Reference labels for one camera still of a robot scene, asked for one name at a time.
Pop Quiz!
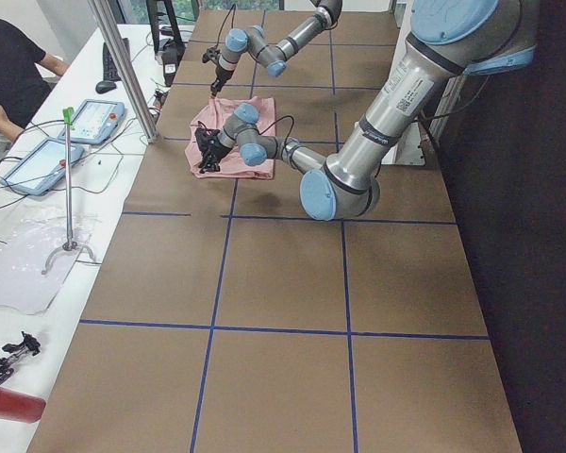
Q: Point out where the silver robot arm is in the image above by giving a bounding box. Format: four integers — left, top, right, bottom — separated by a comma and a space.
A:
202, 0, 342, 97
195, 0, 540, 221

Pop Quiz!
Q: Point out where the aluminium frame post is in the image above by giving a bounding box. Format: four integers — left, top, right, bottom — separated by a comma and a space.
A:
88, 0, 158, 143

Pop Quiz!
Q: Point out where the pink Snoopy t-shirt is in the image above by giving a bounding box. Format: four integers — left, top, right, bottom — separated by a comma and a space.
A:
185, 97, 275, 179

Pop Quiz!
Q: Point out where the metal stand with green clip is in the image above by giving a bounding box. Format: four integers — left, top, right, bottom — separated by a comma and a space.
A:
42, 107, 95, 276

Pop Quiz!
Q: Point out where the black keyboard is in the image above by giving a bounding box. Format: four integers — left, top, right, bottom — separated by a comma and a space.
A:
102, 42, 121, 82

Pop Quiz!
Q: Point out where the black computer mouse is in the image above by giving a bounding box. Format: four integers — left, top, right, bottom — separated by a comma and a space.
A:
95, 80, 117, 94

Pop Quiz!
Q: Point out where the near teach pendant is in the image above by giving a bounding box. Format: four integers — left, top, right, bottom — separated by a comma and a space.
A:
0, 138, 66, 196

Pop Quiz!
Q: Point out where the teach pendant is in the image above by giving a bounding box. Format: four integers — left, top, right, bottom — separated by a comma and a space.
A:
62, 99, 125, 145
0, 138, 66, 196

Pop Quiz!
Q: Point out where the far teach pendant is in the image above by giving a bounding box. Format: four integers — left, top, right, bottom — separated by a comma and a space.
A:
62, 99, 125, 145

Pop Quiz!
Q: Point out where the black folded tripod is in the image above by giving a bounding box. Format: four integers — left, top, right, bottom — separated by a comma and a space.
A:
0, 331, 41, 385

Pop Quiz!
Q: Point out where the red cylinder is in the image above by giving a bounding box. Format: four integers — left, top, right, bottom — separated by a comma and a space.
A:
0, 387, 46, 424

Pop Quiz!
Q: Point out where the person in black shirt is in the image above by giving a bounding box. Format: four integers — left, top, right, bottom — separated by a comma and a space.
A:
0, 19, 69, 143

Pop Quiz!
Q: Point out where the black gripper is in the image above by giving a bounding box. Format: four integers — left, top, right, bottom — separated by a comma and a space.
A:
202, 47, 236, 98
194, 123, 229, 173

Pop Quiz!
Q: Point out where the clear plastic sheet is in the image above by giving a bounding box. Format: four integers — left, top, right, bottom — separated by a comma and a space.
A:
0, 207, 99, 315

